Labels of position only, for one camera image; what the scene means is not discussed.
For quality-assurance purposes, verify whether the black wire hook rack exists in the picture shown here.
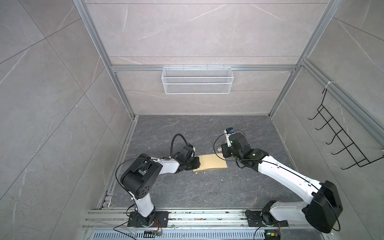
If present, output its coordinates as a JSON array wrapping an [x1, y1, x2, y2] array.
[[308, 89, 384, 171]]

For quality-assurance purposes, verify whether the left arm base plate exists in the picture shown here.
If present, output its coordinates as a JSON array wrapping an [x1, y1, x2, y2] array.
[[127, 211, 170, 228]]

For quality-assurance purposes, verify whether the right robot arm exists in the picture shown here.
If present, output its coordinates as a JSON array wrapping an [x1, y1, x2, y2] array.
[[221, 128, 343, 234]]

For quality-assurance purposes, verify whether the yellow kraft envelope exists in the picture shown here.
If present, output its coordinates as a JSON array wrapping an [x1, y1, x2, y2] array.
[[193, 154, 228, 172]]

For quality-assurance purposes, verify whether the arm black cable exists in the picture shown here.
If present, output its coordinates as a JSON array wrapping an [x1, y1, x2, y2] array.
[[213, 128, 341, 232], [114, 133, 188, 199]]

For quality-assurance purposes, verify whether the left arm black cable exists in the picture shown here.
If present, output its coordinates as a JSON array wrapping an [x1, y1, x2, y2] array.
[[114, 133, 188, 199]]

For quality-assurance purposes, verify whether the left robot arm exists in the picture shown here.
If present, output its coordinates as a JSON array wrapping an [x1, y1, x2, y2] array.
[[120, 144, 200, 218]]

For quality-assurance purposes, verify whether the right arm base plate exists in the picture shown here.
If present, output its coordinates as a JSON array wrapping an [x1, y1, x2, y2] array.
[[245, 210, 289, 227]]

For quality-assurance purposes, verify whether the white wire mesh basket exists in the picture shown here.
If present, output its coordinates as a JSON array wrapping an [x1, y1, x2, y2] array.
[[161, 67, 234, 95]]

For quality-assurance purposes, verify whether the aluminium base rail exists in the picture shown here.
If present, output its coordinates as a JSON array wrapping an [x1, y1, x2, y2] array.
[[81, 208, 337, 240]]

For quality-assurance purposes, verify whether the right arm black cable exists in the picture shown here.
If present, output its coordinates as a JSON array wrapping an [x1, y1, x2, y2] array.
[[213, 128, 341, 232]]

